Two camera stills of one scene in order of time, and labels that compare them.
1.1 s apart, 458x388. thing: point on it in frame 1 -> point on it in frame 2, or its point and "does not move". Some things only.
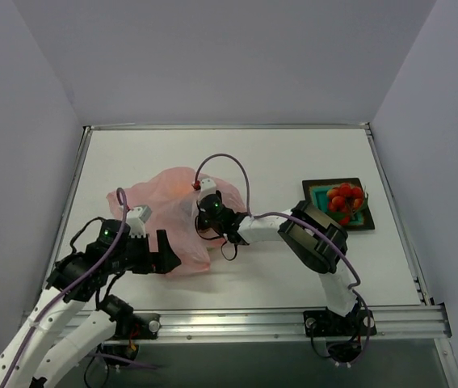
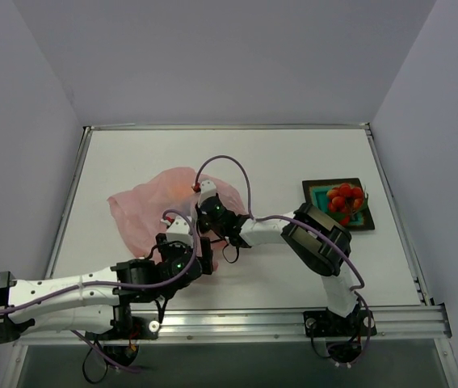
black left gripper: [153, 255] -> [207, 261]
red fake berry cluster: [347, 200] does not move
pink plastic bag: [170, 196] does not move
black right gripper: [206, 221] does not move
